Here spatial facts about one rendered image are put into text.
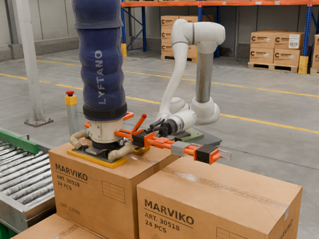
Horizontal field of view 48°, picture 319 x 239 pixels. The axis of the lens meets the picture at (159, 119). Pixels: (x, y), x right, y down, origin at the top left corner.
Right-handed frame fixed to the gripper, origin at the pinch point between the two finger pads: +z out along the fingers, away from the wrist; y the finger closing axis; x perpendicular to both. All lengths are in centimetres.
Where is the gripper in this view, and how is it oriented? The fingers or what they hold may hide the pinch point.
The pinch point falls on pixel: (146, 138)
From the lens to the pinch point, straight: 173.7
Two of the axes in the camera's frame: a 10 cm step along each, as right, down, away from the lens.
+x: -7.9, -1.8, 5.8
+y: 0.3, 9.5, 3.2
